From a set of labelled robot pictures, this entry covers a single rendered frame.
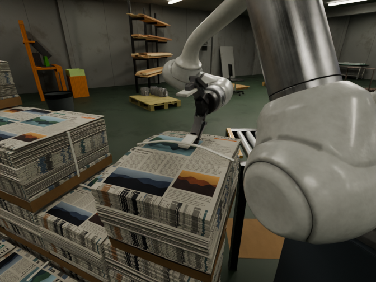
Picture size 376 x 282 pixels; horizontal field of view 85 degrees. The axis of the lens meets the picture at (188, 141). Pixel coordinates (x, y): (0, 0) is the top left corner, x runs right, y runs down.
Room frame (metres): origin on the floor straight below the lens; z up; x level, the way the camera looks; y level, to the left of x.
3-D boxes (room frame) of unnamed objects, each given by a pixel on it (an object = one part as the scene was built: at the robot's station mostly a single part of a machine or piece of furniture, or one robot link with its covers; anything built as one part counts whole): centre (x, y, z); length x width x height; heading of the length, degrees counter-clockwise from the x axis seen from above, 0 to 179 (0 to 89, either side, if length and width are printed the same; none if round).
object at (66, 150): (0.76, 0.57, 0.95); 0.38 x 0.29 x 0.23; 156
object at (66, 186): (0.76, 0.57, 0.86); 0.38 x 0.29 x 0.04; 156
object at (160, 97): (5.64, 0.94, 0.19); 1.36 x 0.96 x 0.38; 34
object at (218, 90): (0.72, -0.08, 1.18); 0.09 x 0.06 x 0.09; 66
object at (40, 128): (0.77, 0.57, 1.06); 0.37 x 0.29 x 0.01; 156
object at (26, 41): (6.95, 4.21, 1.03); 1.63 x 1.42 x 2.06; 33
